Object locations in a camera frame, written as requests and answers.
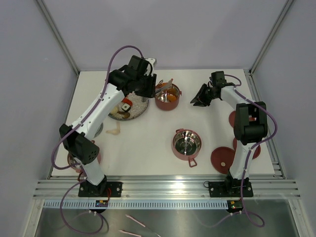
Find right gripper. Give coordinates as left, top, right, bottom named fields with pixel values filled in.
left=191, top=83, right=217, bottom=107

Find metal tongs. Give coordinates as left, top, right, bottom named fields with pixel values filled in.
left=155, top=79, right=173, bottom=95

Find dark red lunch container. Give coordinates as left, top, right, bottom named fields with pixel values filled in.
left=155, top=84, right=182, bottom=111

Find orange fried chicken piece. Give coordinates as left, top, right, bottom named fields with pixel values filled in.
left=163, top=92, right=178, bottom=103

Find sushi roll piece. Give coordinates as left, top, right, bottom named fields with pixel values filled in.
left=121, top=103, right=131, bottom=112

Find pink lunch container with handle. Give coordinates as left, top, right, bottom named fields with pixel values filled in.
left=171, top=128, right=202, bottom=168

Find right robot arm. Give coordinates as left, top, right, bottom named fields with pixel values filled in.
left=190, top=83, right=268, bottom=196

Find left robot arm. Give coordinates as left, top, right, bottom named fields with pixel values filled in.
left=59, top=58, right=157, bottom=197

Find pink lunch container left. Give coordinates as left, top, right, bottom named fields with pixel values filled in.
left=67, top=140, right=101, bottom=173

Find speckled ceramic plate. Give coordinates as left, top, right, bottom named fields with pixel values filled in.
left=108, top=92, right=150, bottom=121

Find red sausage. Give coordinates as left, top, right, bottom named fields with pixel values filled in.
left=122, top=98, right=133, bottom=106

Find brown shrimp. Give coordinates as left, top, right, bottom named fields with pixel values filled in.
left=117, top=111, right=130, bottom=119

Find dark red lid back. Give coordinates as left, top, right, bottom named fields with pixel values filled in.
left=229, top=111, right=256, bottom=128

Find dark red lid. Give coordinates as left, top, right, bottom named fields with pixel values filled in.
left=233, top=138, right=261, bottom=159
left=210, top=147, right=235, bottom=174
left=229, top=111, right=256, bottom=128

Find white steamed bun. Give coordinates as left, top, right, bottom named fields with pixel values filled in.
left=110, top=106, right=119, bottom=115

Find grey glass pot lid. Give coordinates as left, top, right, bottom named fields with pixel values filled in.
left=94, top=123, right=104, bottom=138

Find dark red lid front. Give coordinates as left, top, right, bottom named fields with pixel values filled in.
left=210, top=147, right=235, bottom=174

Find dark red lid middle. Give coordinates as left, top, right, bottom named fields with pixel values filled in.
left=233, top=138, right=261, bottom=159

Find pink stick upper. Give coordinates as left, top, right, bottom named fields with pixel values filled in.
left=125, top=214, right=146, bottom=228

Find pink stick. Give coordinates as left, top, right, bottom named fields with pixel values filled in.
left=125, top=214, right=146, bottom=228
left=119, top=230, right=141, bottom=237

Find pink stick lower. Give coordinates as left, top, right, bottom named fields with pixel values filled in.
left=119, top=230, right=141, bottom=237

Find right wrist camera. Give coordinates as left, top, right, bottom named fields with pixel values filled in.
left=210, top=71, right=227, bottom=86

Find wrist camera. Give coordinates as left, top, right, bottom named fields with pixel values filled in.
left=127, top=55, right=157, bottom=76
left=210, top=71, right=227, bottom=86

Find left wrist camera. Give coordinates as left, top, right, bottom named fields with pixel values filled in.
left=127, top=55, right=157, bottom=76

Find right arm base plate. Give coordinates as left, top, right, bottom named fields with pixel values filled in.
left=203, top=181, right=254, bottom=198

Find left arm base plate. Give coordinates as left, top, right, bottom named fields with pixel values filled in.
left=78, top=181, right=122, bottom=198

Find white slotted cable duct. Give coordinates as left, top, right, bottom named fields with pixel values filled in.
left=43, top=199, right=228, bottom=210

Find right aluminium post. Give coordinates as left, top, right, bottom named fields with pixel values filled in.
left=249, top=0, right=296, bottom=76

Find aluminium post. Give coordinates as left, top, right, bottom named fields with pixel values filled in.
left=249, top=0, right=296, bottom=76
left=34, top=0, right=80, bottom=77

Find left aluminium post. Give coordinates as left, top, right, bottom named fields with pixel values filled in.
left=34, top=0, right=80, bottom=77

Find aluminium front rail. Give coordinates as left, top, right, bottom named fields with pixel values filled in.
left=33, top=175, right=301, bottom=199

